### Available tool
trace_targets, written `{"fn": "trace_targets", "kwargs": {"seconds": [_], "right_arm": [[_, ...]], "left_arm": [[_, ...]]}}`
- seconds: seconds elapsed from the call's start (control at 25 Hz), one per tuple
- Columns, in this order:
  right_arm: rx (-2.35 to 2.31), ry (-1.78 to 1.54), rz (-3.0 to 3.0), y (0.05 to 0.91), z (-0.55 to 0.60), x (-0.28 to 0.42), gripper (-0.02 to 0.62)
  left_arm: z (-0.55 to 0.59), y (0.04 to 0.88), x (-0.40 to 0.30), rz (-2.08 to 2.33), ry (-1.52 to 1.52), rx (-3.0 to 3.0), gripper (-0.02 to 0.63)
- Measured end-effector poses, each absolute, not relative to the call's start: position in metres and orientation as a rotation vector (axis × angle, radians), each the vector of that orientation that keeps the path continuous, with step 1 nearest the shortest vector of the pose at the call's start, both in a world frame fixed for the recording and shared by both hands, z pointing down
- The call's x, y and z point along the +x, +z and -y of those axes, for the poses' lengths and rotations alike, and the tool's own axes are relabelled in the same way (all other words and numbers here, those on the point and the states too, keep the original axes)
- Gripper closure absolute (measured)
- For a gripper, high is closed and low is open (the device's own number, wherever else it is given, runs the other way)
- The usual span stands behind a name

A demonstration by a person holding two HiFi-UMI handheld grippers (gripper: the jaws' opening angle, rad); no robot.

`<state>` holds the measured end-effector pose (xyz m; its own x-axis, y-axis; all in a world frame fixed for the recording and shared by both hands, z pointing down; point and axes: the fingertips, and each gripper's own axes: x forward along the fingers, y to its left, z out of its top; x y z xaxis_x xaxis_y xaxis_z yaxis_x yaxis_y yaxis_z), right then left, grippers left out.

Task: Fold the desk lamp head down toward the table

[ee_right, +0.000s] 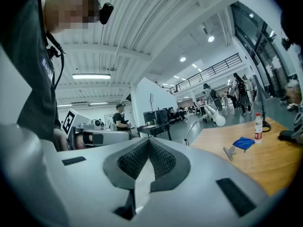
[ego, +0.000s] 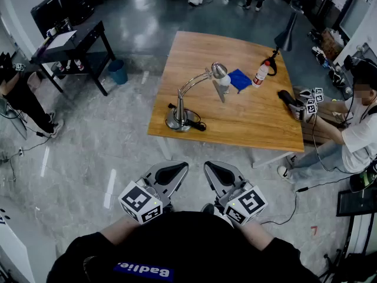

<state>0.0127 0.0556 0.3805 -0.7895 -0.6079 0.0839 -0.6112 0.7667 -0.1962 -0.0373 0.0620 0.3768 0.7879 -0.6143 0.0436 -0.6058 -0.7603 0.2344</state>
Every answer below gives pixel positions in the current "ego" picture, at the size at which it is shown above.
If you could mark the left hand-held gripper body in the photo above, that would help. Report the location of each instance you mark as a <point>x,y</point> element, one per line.
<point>140,200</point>

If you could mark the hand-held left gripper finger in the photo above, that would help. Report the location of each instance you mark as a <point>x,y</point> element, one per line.
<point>171,174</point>

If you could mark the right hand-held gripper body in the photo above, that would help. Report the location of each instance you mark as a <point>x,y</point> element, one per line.
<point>247,203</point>

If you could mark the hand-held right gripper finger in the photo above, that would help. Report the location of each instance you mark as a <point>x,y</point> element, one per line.
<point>222,175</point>

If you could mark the silver desk lamp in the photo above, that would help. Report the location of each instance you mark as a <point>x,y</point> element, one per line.
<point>180,111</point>

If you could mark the person's left forearm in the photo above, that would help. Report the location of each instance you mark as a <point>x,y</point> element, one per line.
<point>117,231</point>

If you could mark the person's right forearm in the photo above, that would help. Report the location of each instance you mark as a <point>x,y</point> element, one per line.
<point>254,234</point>

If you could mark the black cone clamp lamp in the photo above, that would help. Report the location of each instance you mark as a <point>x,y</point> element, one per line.
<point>286,37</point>

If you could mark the white table leg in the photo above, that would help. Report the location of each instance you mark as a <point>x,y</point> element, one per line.
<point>164,147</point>
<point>272,159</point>

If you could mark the person's dark shoe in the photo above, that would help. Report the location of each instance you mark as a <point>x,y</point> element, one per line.
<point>208,208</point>

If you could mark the person's black shirt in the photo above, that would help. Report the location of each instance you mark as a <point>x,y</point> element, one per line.
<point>188,246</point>

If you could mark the large metal binder clip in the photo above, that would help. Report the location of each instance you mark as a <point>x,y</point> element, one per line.
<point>219,91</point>

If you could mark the blue cloth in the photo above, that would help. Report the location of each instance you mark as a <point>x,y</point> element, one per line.
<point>240,80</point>

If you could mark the clear plastic water bottle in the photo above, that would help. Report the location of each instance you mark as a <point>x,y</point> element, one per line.
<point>260,75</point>

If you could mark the black equipment stand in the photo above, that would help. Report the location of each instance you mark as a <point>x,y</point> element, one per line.
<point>357,205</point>

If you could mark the low wooden bench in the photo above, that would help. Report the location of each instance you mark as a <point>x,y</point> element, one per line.
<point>324,119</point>

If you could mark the blue trash bin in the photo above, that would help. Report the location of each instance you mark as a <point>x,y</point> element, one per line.
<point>118,72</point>

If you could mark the white machine housing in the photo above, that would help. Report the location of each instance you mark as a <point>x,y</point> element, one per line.
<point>14,246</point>

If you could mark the small red-labelled bottle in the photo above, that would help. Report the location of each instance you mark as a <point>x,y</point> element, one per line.
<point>79,65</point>
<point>60,66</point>

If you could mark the black side table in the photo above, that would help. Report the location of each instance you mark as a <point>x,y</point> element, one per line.
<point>85,38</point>

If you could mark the brown cardboard box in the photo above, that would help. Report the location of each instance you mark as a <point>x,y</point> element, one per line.
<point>331,44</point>

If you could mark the white paper sheet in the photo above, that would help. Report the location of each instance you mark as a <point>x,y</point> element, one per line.
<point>60,40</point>

